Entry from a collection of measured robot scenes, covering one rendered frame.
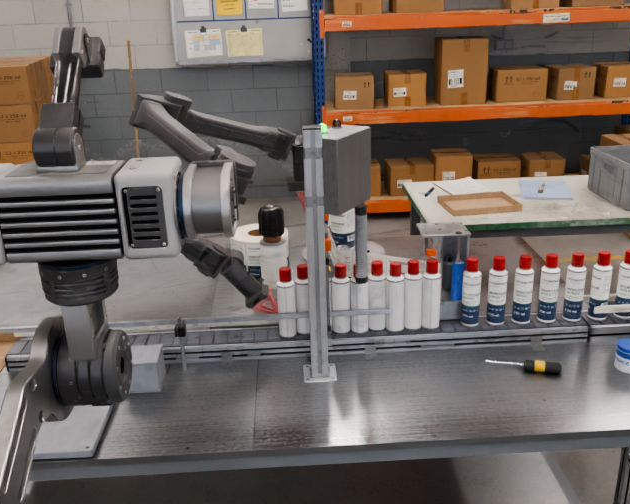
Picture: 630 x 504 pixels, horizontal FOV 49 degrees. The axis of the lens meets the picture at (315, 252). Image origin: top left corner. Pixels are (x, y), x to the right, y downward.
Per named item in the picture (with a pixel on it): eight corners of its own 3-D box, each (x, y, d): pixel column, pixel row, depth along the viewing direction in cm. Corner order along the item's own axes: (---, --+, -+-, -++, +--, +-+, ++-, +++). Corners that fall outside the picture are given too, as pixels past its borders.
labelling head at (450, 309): (458, 300, 214) (461, 222, 205) (468, 318, 202) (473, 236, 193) (413, 302, 213) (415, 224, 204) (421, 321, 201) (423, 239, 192)
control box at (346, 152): (371, 198, 180) (371, 126, 173) (338, 216, 166) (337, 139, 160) (338, 194, 185) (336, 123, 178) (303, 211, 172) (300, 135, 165)
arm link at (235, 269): (217, 274, 187) (232, 261, 186) (218, 264, 194) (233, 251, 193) (234, 291, 190) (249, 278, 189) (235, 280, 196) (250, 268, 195)
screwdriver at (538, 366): (560, 370, 184) (561, 360, 183) (560, 376, 181) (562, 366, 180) (483, 362, 189) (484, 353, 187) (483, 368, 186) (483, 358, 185)
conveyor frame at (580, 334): (573, 325, 207) (575, 310, 206) (588, 342, 197) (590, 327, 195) (21, 353, 202) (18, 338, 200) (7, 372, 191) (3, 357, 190)
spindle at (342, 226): (354, 247, 258) (353, 172, 248) (356, 255, 250) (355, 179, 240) (330, 248, 258) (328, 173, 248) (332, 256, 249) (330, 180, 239)
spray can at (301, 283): (305, 325, 202) (302, 260, 195) (318, 330, 198) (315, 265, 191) (292, 331, 198) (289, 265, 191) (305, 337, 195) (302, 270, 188)
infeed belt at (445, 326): (575, 324, 206) (576, 312, 204) (587, 337, 198) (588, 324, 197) (19, 352, 200) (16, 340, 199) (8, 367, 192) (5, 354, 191)
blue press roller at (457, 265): (459, 308, 204) (462, 257, 199) (462, 313, 201) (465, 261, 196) (448, 309, 204) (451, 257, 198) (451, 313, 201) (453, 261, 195)
